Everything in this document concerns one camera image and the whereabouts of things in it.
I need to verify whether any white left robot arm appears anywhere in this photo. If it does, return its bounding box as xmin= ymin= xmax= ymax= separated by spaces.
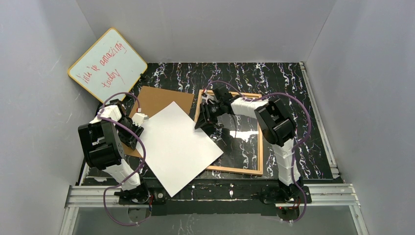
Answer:
xmin=78 ymin=99 xmax=148 ymax=193

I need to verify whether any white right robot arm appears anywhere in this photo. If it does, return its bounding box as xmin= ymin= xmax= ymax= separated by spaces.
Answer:
xmin=195 ymin=86 xmax=300 ymax=186

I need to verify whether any printed colour photo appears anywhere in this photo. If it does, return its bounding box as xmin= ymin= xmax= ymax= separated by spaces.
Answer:
xmin=145 ymin=102 xmax=223 ymax=197

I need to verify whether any clear frame glass sheet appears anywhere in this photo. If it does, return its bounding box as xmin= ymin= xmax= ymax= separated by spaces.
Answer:
xmin=198 ymin=94 xmax=260 ymax=170

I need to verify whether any wooden picture frame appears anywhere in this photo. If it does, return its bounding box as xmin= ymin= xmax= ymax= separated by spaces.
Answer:
xmin=193 ymin=89 xmax=264 ymax=177

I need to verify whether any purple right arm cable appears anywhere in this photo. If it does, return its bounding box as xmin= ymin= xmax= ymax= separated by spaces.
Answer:
xmin=203 ymin=80 xmax=313 ymax=224

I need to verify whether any brown frame backing board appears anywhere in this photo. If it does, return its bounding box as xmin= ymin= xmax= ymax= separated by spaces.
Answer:
xmin=123 ymin=86 xmax=194 ymax=159

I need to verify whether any aluminium mounting rail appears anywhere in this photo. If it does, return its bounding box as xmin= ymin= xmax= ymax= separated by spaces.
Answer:
xmin=65 ymin=183 xmax=361 ymax=208

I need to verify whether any yellow-edged whiteboard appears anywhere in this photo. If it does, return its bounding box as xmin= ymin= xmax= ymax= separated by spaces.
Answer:
xmin=68 ymin=27 xmax=148 ymax=103

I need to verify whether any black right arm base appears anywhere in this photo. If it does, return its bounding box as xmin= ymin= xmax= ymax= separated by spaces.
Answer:
xmin=258 ymin=184 xmax=312 ymax=205

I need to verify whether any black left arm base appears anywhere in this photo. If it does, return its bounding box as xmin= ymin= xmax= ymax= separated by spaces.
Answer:
xmin=114 ymin=184 xmax=167 ymax=205

